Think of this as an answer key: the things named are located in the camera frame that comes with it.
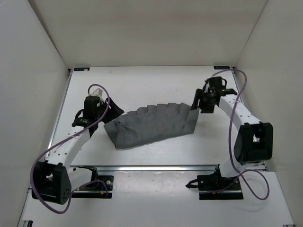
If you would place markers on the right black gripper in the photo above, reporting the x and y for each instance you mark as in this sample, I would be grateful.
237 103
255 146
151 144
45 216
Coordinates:
203 109

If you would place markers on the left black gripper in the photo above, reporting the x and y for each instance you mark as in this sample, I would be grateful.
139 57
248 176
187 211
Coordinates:
114 111

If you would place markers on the grey pleated skirt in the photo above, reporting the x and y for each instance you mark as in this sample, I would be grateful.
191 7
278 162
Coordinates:
151 124

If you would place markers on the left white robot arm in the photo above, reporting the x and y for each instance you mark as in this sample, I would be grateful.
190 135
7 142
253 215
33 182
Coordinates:
53 179

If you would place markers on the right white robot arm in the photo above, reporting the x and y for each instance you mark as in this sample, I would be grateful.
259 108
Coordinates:
250 141

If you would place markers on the right corner label sticker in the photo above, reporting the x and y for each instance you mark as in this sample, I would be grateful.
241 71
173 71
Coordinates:
221 67

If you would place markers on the corner label sticker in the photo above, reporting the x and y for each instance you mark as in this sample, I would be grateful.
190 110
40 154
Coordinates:
81 69
221 67

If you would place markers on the left corner label sticker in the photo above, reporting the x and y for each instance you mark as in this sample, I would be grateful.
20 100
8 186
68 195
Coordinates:
81 69

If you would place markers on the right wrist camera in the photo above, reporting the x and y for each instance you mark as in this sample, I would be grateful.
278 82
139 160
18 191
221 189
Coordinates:
215 83

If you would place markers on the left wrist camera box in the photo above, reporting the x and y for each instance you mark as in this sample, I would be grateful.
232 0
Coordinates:
97 92

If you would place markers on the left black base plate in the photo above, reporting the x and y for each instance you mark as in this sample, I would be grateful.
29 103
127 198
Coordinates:
88 182

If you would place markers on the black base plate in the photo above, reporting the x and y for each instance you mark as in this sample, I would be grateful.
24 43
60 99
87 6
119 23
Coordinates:
88 182
213 188

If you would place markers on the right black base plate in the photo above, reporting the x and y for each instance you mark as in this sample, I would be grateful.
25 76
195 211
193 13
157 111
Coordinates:
213 188

